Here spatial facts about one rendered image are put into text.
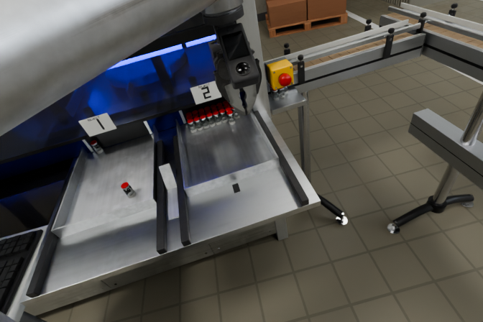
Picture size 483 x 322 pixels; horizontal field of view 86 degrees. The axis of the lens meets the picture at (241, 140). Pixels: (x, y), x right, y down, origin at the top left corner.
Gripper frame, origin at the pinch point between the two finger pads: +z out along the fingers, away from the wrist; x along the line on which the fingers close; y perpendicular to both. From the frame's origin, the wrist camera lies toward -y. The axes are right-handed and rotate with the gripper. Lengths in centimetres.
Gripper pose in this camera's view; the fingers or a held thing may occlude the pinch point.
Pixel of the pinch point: (246, 111)
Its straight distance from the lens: 56.1
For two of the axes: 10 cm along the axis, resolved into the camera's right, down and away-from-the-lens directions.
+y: -2.5, -6.0, 7.6
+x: -9.5, 3.0, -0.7
